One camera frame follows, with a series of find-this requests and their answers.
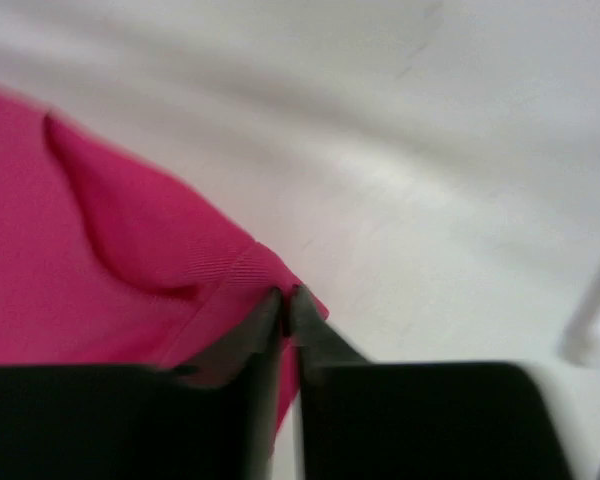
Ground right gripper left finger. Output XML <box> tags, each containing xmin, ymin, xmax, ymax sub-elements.
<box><xmin>0</xmin><ymin>290</ymin><xmax>283</xmax><ymax>479</ymax></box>

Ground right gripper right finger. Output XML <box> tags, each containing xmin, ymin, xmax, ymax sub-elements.
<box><xmin>289</xmin><ymin>286</ymin><xmax>572</xmax><ymax>479</ymax></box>

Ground pink trousers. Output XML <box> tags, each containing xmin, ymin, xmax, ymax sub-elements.
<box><xmin>0</xmin><ymin>77</ymin><xmax>331</xmax><ymax>446</ymax></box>

